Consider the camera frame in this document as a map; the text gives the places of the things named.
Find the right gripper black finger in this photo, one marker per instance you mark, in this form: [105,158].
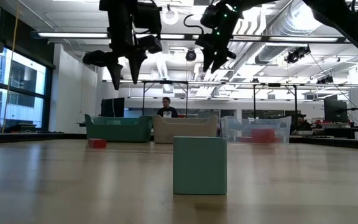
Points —
[217,62]
[206,60]

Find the black monitor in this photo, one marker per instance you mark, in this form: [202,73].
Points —
[336,110]
[112,107]

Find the large black-framed window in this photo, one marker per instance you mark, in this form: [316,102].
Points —
[20,74]

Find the pale grey plastic bin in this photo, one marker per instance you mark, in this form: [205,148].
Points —
[185,132]

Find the clear plastic bin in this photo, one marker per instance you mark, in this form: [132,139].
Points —
[278,127]

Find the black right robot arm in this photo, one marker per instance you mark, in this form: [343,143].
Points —
[337,15]

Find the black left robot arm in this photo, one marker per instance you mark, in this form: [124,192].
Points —
[120,21]

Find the teal cube block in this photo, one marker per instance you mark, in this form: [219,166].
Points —
[199,166]

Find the long red block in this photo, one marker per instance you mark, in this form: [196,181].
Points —
[97,143]

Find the black aluminium table frame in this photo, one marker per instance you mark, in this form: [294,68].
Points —
[42,137]

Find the person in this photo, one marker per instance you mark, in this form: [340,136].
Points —
[167,110]
[301,124]

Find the black overhead light bar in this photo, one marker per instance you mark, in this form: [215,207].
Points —
[73,35]

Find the green plastic bin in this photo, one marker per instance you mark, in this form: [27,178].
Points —
[117,130]

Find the black background rig frame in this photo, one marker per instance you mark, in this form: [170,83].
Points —
[165,82]
[273,84]

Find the silver ceiling air duct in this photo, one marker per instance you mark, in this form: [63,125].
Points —
[291,21]

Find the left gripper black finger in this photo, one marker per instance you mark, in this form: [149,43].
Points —
[135,67]
[115,74]

